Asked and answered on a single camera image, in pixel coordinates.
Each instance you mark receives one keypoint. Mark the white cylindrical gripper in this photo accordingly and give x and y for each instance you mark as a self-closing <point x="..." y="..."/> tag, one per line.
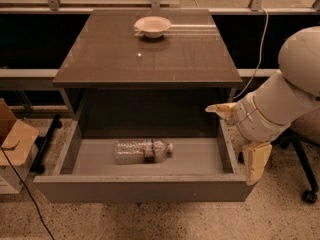
<point x="250" y="120"/>

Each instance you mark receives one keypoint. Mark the clear plastic water bottle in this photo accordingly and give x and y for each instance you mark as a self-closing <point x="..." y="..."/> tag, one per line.
<point x="141" y="151"/>

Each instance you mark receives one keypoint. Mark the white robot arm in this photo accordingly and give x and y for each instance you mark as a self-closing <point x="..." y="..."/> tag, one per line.
<point x="293" y="91"/>

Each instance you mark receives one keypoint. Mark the open grey top drawer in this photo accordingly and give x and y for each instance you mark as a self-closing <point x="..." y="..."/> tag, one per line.
<point x="199" y="170"/>

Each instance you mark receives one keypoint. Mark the white bowl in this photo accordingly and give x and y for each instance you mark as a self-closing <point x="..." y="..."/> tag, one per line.
<point x="152" y="26"/>

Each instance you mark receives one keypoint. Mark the black bar on floor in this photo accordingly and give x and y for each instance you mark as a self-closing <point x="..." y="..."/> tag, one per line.
<point x="42" y="143"/>

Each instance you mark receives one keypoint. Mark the cardboard box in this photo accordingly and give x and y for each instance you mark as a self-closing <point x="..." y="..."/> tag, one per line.
<point x="17" y="150"/>

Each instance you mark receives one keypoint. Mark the metal window frame rail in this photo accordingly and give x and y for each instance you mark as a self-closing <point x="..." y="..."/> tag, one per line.
<point x="160" y="0"/>

